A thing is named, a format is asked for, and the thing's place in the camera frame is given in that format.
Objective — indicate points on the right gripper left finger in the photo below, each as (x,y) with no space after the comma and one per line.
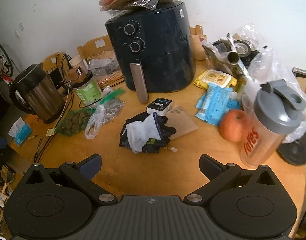
(79,176)

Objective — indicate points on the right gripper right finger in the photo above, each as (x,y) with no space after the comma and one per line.
(221,177)

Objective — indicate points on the black patterned glove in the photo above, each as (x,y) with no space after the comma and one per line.
(166,132)

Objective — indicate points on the white knit sock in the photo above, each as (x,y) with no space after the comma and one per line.
(142,135)

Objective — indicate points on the red apple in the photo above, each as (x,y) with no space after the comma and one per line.
(234,125)

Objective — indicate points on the green net bag of fruit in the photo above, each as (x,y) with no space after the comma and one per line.
(74,122)

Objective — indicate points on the brown paper piece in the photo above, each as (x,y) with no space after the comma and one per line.
(179,119)

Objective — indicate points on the blue snack packets pile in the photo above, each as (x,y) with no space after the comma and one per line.
(215,103)

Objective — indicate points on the blue tissue box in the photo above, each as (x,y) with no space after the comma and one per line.
(20,131)

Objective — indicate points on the black kettle base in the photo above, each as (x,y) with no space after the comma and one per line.
(294,153)

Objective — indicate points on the green label jar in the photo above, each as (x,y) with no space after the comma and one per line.
(88,90)

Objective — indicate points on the clear shaker bottle grey lid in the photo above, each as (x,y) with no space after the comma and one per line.
(277,112)

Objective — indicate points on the small black white box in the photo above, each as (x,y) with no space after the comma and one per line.
(160,106)

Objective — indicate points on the yellow wet wipes pack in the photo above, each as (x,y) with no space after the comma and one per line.
(214,77)

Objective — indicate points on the steel electric kettle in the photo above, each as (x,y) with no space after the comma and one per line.
(33,92)

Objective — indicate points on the basket of tools and tape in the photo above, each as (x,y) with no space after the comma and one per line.
(231,56)

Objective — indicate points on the dark blue air fryer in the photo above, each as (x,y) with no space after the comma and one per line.
(153,49)

